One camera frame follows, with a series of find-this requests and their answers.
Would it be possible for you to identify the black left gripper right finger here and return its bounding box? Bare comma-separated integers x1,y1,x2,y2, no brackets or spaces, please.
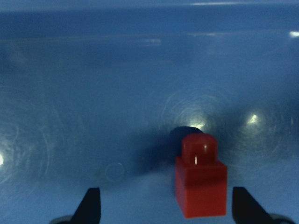
232,187,274,224

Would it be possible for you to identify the blue plastic tray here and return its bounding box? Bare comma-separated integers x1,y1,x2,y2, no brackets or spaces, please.
0,0,299,224

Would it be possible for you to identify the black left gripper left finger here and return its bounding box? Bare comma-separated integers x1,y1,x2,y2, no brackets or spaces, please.
69,188,101,224

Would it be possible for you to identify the red block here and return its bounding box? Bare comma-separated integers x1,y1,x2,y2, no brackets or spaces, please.
175,133,228,218

